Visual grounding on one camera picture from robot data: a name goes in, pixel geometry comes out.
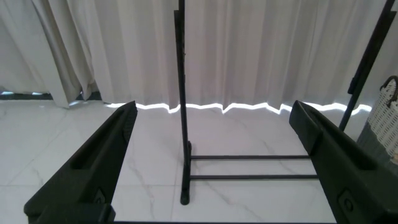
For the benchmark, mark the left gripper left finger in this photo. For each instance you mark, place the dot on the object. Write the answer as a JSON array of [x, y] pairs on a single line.
[[81, 186]]

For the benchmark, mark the white laundry basket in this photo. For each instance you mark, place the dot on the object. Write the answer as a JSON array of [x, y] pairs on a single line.
[[387, 124]]

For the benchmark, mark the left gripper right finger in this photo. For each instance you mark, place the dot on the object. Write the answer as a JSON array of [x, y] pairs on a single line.
[[360, 186]]

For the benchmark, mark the black clothes rack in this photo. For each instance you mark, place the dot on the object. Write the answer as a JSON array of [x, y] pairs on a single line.
[[182, 93]]

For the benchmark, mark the white curtain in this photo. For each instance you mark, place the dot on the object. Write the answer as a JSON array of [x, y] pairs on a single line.
[[248, 46]]

